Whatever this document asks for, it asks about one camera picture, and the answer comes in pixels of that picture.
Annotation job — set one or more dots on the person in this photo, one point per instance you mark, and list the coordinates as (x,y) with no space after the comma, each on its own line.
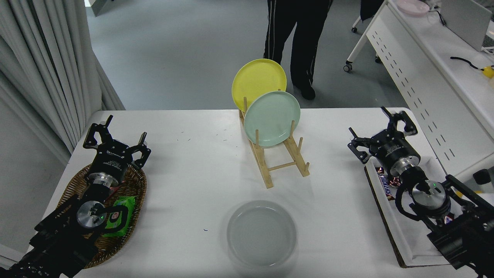
(301,38)

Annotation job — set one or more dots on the pale green plate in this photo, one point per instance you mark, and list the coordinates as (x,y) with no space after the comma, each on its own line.
(272,117)

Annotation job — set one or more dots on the green wet wipes pack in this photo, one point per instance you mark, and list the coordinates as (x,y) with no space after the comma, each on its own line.
(123,220)

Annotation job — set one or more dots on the yellow object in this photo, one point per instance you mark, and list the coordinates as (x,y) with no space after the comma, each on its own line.
(489,72)

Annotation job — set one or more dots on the pink plate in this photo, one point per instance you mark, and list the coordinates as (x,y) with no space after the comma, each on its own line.
(413,7)

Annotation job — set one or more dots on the brown wicker basket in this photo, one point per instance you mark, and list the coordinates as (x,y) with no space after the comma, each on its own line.
(131,185)

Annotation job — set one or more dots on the grey laptop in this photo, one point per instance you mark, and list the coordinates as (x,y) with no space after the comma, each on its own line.
(467,23)

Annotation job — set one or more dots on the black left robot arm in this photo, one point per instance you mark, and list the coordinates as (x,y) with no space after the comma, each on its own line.
(58,235)

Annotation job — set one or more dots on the small red packet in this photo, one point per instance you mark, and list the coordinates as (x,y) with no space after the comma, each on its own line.
(112,192)

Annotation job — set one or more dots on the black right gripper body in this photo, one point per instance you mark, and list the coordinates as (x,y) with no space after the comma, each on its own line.
(395,150)

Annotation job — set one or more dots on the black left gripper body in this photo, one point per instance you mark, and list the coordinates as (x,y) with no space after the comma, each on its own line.
(110,160)

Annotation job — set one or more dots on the grey plate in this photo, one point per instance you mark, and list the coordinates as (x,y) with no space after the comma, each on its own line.
(261,233)

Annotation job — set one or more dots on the yellow plate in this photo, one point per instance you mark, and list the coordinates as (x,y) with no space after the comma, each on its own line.
(256,79)

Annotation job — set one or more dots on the small Snickers bar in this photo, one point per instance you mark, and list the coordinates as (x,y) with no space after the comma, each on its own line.
(385,187)

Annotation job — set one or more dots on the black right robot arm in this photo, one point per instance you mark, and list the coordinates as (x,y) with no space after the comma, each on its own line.
(459,235)

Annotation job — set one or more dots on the wooden plate rack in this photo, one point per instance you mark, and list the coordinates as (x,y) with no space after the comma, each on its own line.
(266,173)

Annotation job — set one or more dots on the snack bar with Chinese print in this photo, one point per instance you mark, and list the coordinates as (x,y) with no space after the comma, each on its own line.
(394,181)

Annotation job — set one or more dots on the white perforated desk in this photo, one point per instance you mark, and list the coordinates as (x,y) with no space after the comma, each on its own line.
(424,69)

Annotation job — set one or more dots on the grey curtain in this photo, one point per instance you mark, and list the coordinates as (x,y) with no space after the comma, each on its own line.
(46,58)

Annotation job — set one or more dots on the white cardboard tray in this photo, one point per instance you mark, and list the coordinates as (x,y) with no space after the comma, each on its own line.
(405,235)

